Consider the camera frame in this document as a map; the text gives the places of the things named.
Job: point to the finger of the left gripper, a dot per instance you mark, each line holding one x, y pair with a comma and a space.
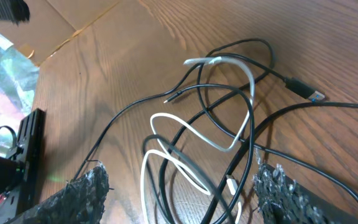
15, 11

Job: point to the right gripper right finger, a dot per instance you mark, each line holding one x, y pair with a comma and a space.
282, 200

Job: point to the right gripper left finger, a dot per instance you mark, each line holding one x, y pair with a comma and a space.
80, 201

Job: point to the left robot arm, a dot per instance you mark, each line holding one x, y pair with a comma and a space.
11, 171

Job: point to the cardboard sheet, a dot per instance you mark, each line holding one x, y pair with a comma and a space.
51, 24

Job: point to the crumpled plastic sheet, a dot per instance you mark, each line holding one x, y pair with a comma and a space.
18, 79

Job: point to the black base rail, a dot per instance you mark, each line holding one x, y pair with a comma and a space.
26, 144

